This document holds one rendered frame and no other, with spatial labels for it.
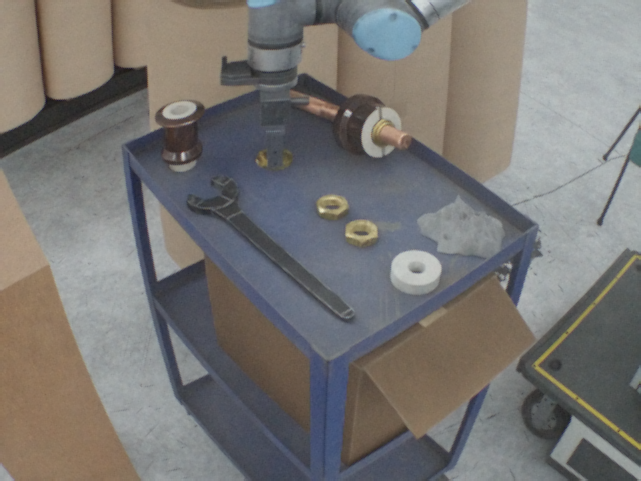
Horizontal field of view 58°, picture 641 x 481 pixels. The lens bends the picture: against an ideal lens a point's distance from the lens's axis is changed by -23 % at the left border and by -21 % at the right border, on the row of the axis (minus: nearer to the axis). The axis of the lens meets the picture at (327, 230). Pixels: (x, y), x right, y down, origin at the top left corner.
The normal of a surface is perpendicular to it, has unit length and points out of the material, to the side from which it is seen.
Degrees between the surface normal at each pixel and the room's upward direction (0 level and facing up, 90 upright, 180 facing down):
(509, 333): 26
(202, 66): 90
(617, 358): 0
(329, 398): 90
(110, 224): 0
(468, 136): 90
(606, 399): 0
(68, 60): 90
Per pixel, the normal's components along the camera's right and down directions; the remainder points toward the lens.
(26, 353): 0.65, 0.50
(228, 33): 0.06, 0.64
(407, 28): 0.26, 0.65
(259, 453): 0.02, -0.77
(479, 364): 0.30, -0.47
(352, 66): -0.41, 0.57
